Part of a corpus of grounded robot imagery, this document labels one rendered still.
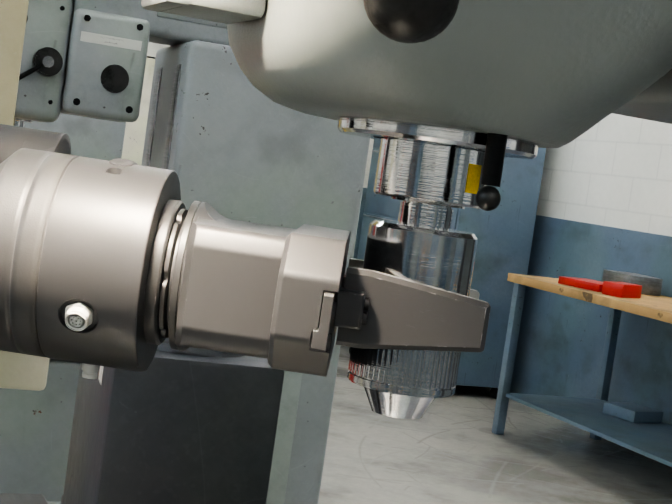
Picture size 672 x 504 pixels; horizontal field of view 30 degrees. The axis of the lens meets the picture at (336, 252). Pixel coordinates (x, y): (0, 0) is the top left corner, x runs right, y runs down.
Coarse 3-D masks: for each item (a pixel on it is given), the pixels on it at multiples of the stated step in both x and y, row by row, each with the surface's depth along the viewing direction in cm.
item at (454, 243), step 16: (384, 224) 52; (400, 224) 52; (368, 240) 53; (384, 240) 52; (400, 240) 52; (416, 240) 51; (432, 240) 51; (448, 240) 52; (464, 240) 52; (464, 256) 52
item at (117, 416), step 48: (96, 384) 93; (144, 384) 85; (192, 384) 86; (240, 384) 87; (96, 432) 90; (144, 432) 86; (192, 432) 87; (240, 432) 88; (96, 480) 86; (144, 480) 86; (192, 480) 87; (240, 480) 88
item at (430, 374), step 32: (384, 256) 52; (416, 256) 52; (448, 256) 52; (448, 288) 52; (352, 352) 54; (384, 352) 52; (416, 352) 52; (448, 352) 52; (384, 384) 52; (416, 384) 52; (448, 384) 53
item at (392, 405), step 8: (368, 392) 54; (376, 392) 53; (384, 392) 53; (368, 400) 54; (376, 400) 53; (384, 400) 53; (392, 400) 53; (400, 400) 53; (408, 400) 53; (416, 400) 53; (424, 400) 53; (432, 400) 54; (376, 408) 53; (384, 408) 53; (392, 408) 53; (400, 408) 53; (408, 408) 53; (416, 408) 53; (424, 408) 53; (392, 416) 53; (400, 416) 53; (408, 416) 53; (416, 416) 53
